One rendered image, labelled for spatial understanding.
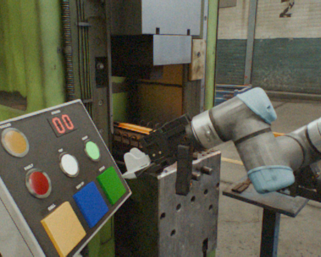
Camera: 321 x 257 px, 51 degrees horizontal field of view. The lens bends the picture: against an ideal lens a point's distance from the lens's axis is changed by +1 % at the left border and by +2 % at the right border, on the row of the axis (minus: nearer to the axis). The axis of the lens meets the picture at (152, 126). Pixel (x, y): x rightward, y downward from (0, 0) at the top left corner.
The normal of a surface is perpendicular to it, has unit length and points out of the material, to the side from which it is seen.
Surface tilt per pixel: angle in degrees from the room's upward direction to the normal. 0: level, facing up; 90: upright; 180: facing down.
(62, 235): 60
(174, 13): 90
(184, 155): 88
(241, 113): 76
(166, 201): 90
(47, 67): 90
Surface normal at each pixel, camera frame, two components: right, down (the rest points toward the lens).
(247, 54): -0.61, 0.19
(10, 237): -0.31, 0.23
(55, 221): 0.82, -0.42
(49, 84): 0.73, 0.17
